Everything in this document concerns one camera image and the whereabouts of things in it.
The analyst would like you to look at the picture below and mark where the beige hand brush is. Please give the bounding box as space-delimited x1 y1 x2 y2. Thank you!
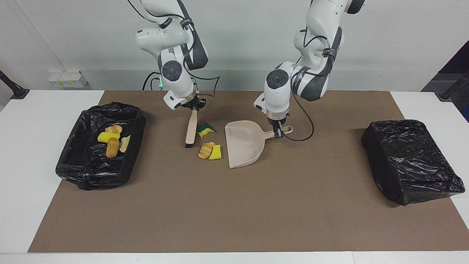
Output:
184 109 199 149

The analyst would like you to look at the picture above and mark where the yellow and green sponge piece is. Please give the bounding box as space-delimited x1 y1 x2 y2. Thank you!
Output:
197 122 215 139

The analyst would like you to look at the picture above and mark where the beige plastic dustpan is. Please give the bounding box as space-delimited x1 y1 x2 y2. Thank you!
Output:
225 120 293 169

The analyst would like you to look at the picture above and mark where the brown bread roll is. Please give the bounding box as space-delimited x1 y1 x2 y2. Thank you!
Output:
106 137 120 158

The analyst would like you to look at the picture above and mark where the bin with black bag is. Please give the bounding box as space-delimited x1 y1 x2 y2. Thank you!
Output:
55 102 146 190
361 119 466 206

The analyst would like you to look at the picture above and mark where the brown table mat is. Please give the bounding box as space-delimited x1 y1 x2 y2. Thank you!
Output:
27 91 469 253

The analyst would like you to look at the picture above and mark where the black stand leg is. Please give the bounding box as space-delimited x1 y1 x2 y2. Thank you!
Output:
0 70 30 100
435 71 469 101

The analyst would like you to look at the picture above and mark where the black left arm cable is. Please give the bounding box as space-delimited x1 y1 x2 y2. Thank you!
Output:
282 27 343 142

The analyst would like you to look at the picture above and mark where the black base cable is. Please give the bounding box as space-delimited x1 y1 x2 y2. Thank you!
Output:
142 71 162 91

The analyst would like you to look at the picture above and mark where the white wall socket box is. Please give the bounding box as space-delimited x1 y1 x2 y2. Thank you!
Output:
48 70 88 88

